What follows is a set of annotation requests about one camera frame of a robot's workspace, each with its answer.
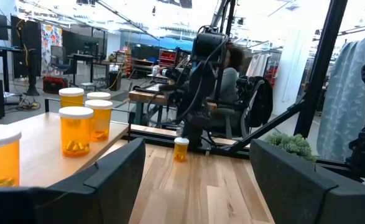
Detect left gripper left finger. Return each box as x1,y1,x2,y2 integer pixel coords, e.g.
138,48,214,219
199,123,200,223
0,138,147,224

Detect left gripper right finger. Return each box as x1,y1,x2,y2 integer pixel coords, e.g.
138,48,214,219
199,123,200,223
249,138,365,224

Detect orange pill bottle white cap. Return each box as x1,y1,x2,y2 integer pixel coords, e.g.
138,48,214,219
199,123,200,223
58,87,85,108
0,124,22,187
85,99,114,142
86,91,112,101
58,106,95,158
173,137,190,163

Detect wooden shelf board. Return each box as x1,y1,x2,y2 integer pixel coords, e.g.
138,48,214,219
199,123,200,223
9,111,130,189

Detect green artificial plant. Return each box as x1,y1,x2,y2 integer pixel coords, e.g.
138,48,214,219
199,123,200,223
264,133,316,162

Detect black backpack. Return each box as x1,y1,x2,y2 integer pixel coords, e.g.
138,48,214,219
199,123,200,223
240,76,274,129

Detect wooden workbench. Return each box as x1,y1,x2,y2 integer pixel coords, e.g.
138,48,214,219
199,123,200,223
128,89,218,125

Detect grey-blue patterned curtain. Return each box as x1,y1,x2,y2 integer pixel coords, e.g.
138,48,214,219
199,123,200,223
316,32,365,162

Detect grey office chair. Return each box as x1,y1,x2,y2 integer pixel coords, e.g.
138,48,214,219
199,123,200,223
206,107,248,140

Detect red toolbox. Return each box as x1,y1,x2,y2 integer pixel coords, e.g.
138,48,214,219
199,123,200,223
42,76,68,95

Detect seated person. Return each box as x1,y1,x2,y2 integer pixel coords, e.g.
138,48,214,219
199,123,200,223
219,43,246,105

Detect black desk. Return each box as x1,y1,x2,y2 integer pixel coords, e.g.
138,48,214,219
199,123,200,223
68,52,108,86

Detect blue office chair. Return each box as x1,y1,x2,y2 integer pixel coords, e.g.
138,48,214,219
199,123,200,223
50,45,72,73

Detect red parts bin rack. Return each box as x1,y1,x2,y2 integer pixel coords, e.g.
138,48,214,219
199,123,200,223
159,49,179,68

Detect colourful floral cloth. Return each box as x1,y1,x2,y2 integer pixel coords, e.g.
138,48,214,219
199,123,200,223
40,24,63,77

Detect tall black panel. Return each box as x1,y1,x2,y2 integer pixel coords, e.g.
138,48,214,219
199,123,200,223
10,15,42,79

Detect black metal frame brace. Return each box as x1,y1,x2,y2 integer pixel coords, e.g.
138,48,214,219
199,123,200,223
227,100,307,156

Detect black metal frame post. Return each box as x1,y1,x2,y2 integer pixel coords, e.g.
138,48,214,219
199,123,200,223
293,0,349,138
211,0,238,103

